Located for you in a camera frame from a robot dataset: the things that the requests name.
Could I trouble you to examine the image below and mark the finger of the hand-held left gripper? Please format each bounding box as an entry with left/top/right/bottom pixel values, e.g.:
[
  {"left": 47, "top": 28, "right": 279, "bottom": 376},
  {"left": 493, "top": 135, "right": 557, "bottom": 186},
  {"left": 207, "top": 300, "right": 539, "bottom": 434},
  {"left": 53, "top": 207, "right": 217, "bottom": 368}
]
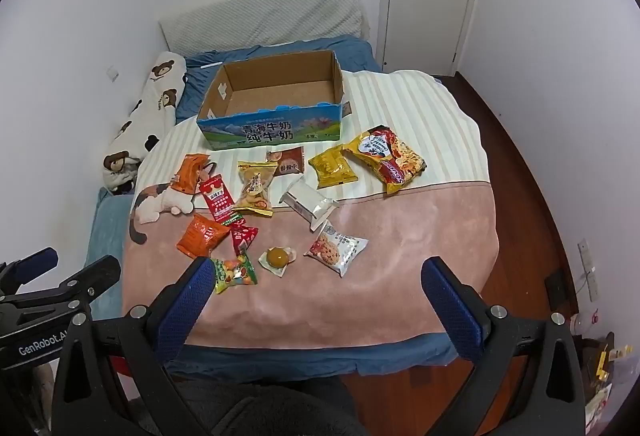
[
  {"left": 0, "top": 255, "right": 122, "bottom": 317},
  {"left": 0, "top": 247, "right": 59, "bottom": 294}
]

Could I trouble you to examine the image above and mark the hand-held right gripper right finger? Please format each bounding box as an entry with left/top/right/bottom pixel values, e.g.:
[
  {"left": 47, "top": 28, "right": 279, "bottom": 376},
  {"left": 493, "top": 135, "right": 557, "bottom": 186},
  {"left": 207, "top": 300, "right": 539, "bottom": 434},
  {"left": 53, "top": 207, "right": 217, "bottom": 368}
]
[{"left": 421, "top": 257, "right": 586, "bottom": 436}]

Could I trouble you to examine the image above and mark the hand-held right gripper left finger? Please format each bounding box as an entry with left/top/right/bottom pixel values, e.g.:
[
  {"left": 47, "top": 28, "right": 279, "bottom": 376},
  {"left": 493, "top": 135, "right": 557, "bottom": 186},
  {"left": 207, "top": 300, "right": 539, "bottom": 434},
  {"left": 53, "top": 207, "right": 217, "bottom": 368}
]
[{"left": 51, "top": 257, "right": 217, "bottom": 436}]

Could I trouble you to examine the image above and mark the wide orange snack packet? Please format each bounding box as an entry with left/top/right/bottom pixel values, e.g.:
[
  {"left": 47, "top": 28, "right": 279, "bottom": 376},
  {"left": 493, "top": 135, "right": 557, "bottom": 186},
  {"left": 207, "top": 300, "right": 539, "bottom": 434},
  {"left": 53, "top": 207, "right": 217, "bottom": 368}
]
[{"left": 176, "top": 213, "right": 231, "bottom": 260}]

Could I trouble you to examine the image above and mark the tall orange snack packet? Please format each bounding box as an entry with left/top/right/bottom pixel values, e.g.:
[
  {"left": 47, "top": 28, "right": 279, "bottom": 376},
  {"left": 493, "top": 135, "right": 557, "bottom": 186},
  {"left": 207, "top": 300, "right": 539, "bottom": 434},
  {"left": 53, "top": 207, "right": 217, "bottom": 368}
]
[{"left": 172, "top": 154, "right": 213, "bottom": 195}]

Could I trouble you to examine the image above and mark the white cookie packet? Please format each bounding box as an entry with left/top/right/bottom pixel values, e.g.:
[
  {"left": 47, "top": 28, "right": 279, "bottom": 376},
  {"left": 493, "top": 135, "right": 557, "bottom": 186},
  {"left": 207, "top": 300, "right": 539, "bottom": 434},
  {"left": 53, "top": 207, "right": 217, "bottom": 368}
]
[{"left": 303, "top": 219, "right": 369, "bottom": 277}]

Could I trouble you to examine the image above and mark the yellow clear biscuit packet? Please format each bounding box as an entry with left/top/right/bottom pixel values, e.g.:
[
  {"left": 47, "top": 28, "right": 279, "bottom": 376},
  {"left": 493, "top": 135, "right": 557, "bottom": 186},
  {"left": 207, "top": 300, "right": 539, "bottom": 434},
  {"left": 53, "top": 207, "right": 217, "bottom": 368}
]
[{"left": 234, "top": 161, "right": 278, "bottom": 218}]

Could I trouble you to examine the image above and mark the plain white snack packet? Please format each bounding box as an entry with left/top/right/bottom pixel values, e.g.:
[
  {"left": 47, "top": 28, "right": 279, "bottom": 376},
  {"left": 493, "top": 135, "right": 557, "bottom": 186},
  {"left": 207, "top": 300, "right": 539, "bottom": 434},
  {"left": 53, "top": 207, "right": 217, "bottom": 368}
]
[{"left": 278, "top": 175, "right": 341, "bottom": 231}]

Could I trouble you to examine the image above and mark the instant noodle packet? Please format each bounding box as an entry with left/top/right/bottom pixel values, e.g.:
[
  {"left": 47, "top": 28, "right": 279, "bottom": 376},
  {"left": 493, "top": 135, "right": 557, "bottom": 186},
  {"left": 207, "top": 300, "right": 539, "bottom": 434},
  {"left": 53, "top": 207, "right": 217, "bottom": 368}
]
[{"left": 341, "top": 125, "right": 427, "bottom": 195}]

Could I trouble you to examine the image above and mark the small brown snack packet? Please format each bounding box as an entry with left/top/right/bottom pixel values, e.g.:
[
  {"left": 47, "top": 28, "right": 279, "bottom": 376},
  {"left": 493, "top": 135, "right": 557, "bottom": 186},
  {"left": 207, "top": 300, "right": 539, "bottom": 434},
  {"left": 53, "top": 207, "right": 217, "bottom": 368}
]
[{"left": 265, "top": 147, "right": 306, "bottom": 177}]

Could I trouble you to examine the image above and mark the yellow foil snack packet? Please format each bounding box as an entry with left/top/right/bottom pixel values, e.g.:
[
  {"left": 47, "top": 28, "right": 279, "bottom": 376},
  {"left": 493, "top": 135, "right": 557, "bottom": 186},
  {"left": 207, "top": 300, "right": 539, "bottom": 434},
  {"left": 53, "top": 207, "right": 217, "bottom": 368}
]
[{"left": 308, "top": 146, "right": 358, "bottom": 189}]

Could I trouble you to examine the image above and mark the cardboard box blue print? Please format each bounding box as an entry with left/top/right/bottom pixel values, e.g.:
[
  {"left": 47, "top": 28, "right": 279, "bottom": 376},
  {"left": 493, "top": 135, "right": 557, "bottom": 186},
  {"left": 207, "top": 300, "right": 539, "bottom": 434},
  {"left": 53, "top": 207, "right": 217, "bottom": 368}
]
[{"left": 196, "top": 50, "right": 353, "bottom": 151}]

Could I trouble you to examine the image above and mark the fuzzy beige plush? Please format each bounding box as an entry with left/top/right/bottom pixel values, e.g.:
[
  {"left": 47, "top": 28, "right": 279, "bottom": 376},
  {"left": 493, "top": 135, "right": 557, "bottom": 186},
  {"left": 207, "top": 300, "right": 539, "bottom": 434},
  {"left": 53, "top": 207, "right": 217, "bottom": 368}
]
[{"left": 30, "top": 363, "right": 57, "bottom": 417}]

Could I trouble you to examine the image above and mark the colourful green candy packet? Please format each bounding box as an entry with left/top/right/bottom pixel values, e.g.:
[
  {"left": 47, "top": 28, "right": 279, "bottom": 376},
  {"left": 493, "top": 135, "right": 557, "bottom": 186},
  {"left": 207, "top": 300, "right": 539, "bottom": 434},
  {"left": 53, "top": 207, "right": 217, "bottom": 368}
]
[{"left": 209, "top": 252, "right": 259, "bottom": 295}]

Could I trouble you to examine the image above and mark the striped pink cat-print blanket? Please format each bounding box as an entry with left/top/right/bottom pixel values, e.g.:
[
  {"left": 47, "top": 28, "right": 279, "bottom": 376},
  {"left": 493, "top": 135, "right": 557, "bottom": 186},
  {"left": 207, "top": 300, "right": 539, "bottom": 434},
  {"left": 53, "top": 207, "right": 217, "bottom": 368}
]
[{"left": 122, "top": 70, "right": 501, "bottom": 349}]

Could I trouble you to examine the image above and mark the small red snack packet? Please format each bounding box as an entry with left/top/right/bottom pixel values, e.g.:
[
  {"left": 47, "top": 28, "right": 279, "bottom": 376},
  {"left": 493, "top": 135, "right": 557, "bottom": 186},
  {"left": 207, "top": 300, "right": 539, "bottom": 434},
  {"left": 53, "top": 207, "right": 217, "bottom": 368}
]
[{"left": 229, "top": 218, "right": 259, "bottom": 257}]

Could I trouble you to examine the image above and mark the long red snack packet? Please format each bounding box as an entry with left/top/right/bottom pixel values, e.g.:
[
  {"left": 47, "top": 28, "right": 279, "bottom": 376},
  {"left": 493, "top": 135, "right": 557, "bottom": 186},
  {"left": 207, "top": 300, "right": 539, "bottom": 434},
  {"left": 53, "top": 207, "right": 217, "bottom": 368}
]
[{"left": 199, "top": 175, "right": 243, "bottom": 224}]

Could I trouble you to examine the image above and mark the white plastic bottle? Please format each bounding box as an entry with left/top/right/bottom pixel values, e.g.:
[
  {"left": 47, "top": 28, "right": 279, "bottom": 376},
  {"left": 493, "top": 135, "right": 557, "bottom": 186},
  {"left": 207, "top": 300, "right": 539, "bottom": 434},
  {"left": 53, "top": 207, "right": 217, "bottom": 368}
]
[{"left": 570, "top": 308, "right": 601, "bottom": 334}]

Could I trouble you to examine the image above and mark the dark grey clothing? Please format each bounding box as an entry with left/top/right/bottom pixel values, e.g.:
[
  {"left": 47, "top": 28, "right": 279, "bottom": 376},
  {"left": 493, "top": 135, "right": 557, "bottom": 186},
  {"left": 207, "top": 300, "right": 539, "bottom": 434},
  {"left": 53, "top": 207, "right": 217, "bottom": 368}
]
[{"left": 165, "top": 378, "right": 361, "bottom": 436}]

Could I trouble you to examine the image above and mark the brown bag with clutter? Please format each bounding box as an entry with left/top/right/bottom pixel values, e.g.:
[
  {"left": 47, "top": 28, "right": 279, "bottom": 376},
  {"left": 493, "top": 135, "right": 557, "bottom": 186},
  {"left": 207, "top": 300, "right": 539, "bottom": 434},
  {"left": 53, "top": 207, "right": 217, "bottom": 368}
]
[{"left": 580, "top": 336, "right": 626, "bottom": 422}]

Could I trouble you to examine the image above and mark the white bear-print pillow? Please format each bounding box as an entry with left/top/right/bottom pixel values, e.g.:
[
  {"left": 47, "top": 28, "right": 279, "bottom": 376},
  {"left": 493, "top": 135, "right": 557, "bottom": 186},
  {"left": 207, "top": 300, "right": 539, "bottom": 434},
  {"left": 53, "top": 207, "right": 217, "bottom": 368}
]
[{"left": 102, "top": 50, "right": 188, "bottom": 194}]

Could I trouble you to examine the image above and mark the blue bed sheet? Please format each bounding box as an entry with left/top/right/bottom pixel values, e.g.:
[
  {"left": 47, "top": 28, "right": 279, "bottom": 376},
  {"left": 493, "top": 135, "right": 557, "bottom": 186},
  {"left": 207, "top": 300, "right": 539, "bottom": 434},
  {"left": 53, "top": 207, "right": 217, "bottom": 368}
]
[{"left": 84, "top": 38, "right": 501, "bottom": 377}]

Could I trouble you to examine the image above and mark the grey quilted pillow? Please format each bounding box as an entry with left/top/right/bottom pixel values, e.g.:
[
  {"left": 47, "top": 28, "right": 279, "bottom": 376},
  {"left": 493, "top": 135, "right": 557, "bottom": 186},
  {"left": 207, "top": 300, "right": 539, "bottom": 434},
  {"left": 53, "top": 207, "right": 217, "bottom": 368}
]
[{"left": 159, "top": 0, "right": 363, "bottom": 55}]

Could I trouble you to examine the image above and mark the white socket strip with cable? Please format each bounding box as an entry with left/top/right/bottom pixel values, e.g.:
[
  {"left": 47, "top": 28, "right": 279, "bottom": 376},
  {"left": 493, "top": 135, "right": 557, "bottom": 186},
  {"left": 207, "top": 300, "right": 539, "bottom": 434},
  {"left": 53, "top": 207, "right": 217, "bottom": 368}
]
[{"left": 577, "top": 238, "right": 601, "bottom": 301}]

